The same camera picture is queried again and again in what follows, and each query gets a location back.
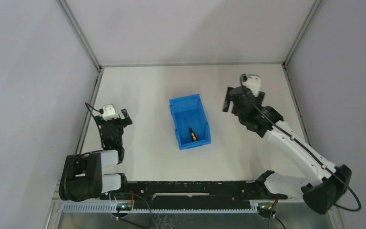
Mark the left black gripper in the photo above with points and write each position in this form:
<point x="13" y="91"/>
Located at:
<point x="115" y="120"/>

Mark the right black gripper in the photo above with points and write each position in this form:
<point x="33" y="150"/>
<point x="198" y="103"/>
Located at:
<point x="236" y="97"/>

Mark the black yellow screwdriver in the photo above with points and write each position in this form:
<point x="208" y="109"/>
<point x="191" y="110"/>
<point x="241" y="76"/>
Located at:
<point x="192" y="134"/>

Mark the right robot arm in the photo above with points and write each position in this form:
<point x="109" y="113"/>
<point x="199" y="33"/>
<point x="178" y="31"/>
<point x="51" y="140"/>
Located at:
<point x="323" y="183"/>

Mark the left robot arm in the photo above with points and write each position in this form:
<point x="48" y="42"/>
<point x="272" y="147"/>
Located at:
<point x="82" y="177"/>

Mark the blue plastic storage bin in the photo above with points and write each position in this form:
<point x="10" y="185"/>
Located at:
<point x="192" y="108"/>

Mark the left small circuit board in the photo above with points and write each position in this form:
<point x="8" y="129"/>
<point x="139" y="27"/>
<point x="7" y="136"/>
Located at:
<point x="123" y="207"/>

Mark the small circuit board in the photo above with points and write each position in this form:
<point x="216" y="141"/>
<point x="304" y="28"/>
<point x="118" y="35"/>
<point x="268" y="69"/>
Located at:
<point x="123" y="207"/>
<point x="266" y="211"/>

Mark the right small circuit board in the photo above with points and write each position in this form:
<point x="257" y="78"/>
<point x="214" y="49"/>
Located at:
<point x="266" y="211"/>

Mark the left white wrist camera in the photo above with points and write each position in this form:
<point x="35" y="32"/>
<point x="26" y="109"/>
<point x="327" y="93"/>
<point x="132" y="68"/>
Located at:
<point x="109" y="112"/>

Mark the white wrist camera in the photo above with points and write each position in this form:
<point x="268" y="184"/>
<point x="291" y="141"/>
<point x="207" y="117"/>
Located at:
<point x="252" y="82"/>
<point x="109" y="112"/>

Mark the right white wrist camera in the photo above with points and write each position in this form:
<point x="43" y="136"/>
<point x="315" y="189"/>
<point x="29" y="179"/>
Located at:
<point x="252" y="82"/>

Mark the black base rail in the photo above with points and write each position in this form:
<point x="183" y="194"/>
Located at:
<point x="179" y="194"/>

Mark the white slotted cable duct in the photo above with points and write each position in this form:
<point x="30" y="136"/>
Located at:
<point x="90" y="207"/>

